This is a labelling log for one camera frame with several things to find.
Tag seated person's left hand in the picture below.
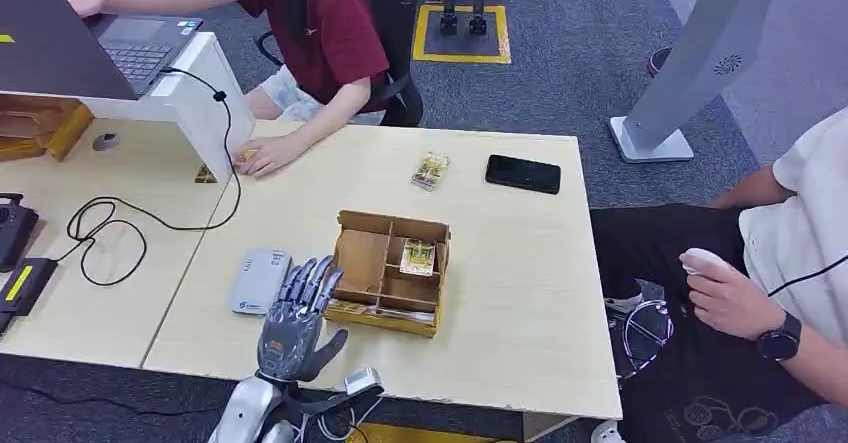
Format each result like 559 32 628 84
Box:
680 257 786 342

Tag laptop person's right hand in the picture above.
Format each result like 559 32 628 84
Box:
66 0 107 19

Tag laptop person's left hand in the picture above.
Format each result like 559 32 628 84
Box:
233 136 303 179

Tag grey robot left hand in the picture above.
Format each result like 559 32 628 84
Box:
256 255 350 383

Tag white remote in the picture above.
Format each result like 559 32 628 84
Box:
680 247 730 277

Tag dark laptop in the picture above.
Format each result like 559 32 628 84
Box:
0 0 204 102

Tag seated person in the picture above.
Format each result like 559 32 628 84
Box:
589 107 848 443

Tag flat gold cards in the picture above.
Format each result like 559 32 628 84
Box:
325 298 437 326

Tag grey card reader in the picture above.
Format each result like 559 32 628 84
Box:
228 248 293 317

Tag black wristwatch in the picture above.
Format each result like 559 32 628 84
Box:
756 312 803 363

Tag white laptop riser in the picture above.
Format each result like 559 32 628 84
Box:
0 32 256 183

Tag chrome chair base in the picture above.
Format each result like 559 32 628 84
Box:
619 299 676 375

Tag wooden card box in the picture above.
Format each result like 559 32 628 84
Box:
323 209 452 340

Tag wooden yellow-edged box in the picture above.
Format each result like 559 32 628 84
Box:
0 93 97 164

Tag person at laptop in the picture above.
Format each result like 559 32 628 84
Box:
66 0 425 180

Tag gold card standing upright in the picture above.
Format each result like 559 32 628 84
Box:
399 238 437 277

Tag gold card stack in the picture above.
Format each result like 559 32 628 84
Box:
410 151 450 193

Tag black office chair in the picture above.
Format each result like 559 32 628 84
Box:
254 0 425 129

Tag white kiosk stand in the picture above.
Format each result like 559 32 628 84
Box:
609 0 796 164

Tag black smartphone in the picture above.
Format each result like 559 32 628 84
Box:
484 154 562 195

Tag black desk device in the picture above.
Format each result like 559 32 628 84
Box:
0 192 40 274

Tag dark shoe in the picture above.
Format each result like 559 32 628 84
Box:
647 46 673 78

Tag black device with yellow label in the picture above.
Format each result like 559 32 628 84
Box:
0 257 60 335

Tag black power cable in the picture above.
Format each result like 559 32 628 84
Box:
56 66 244 288

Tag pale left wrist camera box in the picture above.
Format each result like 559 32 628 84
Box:
343 367 386 398

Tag white cables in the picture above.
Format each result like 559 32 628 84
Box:
291 396 386 443

